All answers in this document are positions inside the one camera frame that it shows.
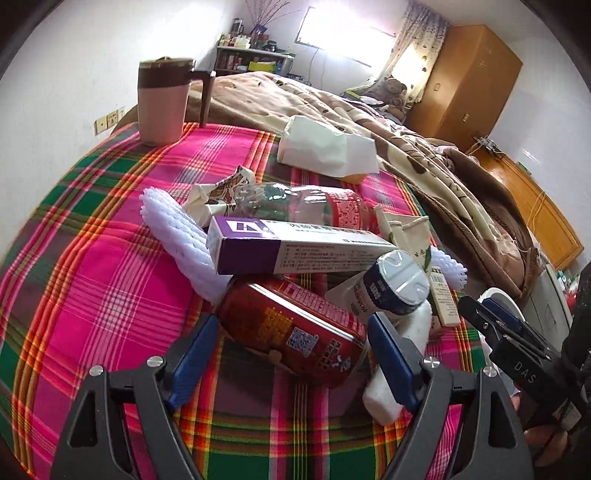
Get red drink can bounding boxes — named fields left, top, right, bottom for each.
left=217, top=277, right=368, bottom=389

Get brown printed small carton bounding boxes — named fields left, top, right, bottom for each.
left=182, top=166, right=256, bottom=228

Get dry branches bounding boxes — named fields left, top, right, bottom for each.
left=244, top=0, right=288, bottom=28

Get person's right hand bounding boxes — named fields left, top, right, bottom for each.
left=524, top=422, right=575, bottom=464

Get yellow string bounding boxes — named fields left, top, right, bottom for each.
left=530, top=193, right=551, bottom=228

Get small bottle with foil cap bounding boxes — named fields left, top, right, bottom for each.
left=325, top=251, right=431, bottom=325

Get brown teddy bear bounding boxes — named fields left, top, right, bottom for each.
left=369, top=76, right=410, bottom=110

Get clear plastic bottle red label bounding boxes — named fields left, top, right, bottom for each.
left=235, top=183, right=384, bottom=236

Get hanging wall cable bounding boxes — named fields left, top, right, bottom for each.
left=307, top=47, right=325, bottom=85

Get brown patterned blanket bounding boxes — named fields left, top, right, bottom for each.
left=115, top=71, right=542, bottom=302

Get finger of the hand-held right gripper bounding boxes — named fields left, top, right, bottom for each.
left=482, top=298, right=546, bottom=344
left=458, top=295, right=561, bottom=394

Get pink green plaid blanket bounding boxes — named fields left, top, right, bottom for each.
left=0, top=121, right=502, bottom=480

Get wooden wardrobe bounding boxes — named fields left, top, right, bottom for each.
left=405, top=25, right=524, bottom=151

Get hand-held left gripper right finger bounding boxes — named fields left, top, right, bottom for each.
left=367, top=311, right=536, bottom=480

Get white barcode box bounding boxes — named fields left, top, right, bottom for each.
left=428, top=268, right=459, bottom=329

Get patterned curtain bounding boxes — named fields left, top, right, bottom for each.
left=378, top=4, right=451, bottom=103

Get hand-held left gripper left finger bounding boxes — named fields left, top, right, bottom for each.
left=51, top=314, right=222, bottom=480

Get white paper carton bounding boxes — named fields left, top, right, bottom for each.
left=374, top=205, right=439, bottom=273

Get bright window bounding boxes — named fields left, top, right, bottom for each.
left=295, top=6, right=400, bottom=66

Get grey nightstand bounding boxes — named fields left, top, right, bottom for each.
left=522, top=265, right=576, bottom=334

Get purple and white box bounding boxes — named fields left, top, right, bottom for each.
left=206, top=215, right=400, bottom=276

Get pink cup with brown lid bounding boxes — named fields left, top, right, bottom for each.
left=137, top=56, right=217, bottom=147

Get grey bookshelf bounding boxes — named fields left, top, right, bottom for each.
left=213, top=45, right=296, bottom=78

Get white plastic bin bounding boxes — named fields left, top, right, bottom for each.
left=471, top=286, right=529, bottom=370

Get group of small bottles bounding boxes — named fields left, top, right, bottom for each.
left=218, top=18, right=279, bottom=51

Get wall socket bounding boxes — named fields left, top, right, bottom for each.
left=95, top=106, right=126, bottom=136

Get white foam block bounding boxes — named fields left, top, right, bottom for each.
left=362, top=300, right=433, bottom=423

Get large white foam net sleeve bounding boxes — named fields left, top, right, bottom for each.
left=140, top=187, right=232, bottom=306

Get white tissue pack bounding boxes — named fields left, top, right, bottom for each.
left=277, top=115, right=380, bottom=184

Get small white foam net sleeve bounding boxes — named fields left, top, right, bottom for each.
left=429, top=247, right=469, bottom=292

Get green edged pillow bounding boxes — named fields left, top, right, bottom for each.
left=343, top=85, right=385, bottom=105

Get wooden headboard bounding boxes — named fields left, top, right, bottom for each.
left=468, top=147, right=585, bottom=271

